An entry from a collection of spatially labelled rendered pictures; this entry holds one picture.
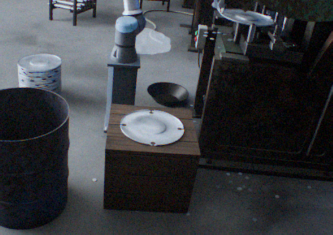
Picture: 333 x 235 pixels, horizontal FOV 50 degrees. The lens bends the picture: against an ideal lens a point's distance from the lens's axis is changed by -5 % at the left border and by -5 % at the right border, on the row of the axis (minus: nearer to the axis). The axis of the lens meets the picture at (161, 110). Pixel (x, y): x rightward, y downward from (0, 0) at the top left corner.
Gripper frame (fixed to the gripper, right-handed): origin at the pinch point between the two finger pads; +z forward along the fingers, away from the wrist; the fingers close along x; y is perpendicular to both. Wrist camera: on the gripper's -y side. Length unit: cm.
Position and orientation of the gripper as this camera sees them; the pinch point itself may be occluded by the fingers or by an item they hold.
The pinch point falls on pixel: (222, 10)
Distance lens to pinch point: 202.0
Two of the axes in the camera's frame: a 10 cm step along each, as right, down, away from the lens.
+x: 7.0, 1.2, -7.0
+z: 1.2, 9.5, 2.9
